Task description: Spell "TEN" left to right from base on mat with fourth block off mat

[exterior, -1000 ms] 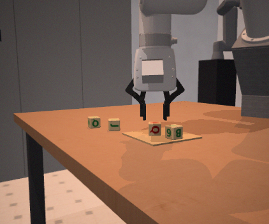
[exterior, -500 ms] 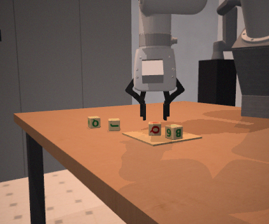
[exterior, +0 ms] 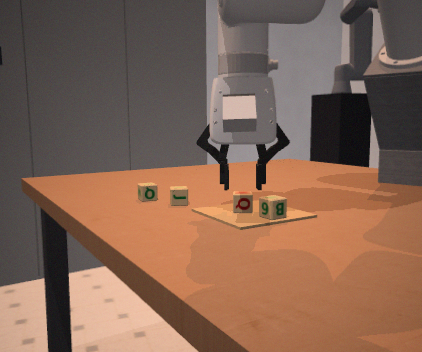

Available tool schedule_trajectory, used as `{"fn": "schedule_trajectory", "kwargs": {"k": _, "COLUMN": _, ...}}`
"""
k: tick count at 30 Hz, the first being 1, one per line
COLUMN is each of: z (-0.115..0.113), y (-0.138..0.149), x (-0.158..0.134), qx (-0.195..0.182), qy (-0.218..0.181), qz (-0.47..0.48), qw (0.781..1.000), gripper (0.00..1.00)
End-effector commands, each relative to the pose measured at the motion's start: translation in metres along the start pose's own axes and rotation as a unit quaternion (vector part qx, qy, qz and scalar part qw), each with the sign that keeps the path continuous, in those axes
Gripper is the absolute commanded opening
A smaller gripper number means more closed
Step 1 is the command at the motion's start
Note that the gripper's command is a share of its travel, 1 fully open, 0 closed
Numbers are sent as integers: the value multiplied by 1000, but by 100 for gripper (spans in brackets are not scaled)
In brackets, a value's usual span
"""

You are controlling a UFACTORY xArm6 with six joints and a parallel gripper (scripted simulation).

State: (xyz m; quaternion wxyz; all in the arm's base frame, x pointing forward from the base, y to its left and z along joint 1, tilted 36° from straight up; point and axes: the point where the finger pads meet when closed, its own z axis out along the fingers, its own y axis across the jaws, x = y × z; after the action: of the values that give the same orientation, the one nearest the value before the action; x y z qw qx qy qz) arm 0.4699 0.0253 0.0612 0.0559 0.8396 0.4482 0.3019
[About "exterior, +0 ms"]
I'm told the cream toy letter block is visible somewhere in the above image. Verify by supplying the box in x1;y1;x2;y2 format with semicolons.
233;191;253;213
170;186;188;206
259;195;287;220
137;183;158;202

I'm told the light tan flat mat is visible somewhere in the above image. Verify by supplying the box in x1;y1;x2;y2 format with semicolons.
192;200;317;230

